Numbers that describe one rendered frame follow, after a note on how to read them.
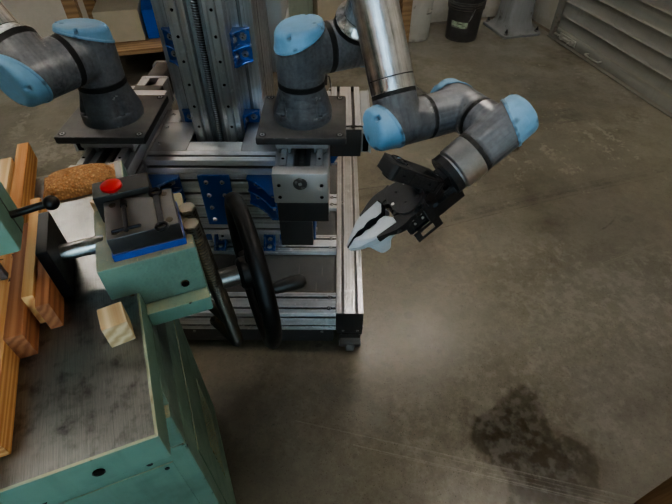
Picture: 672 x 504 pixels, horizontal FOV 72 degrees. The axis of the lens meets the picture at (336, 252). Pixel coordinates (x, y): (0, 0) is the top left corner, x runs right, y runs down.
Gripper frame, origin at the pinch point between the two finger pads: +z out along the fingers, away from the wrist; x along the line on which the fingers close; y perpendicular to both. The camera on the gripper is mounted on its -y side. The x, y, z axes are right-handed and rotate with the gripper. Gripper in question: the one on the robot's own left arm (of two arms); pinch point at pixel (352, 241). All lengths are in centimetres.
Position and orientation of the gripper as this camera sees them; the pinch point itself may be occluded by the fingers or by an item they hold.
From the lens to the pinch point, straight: 77.0
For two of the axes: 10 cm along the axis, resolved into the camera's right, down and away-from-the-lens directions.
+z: -7.7, 6.3, 0.9
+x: -4.3, -6.1, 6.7
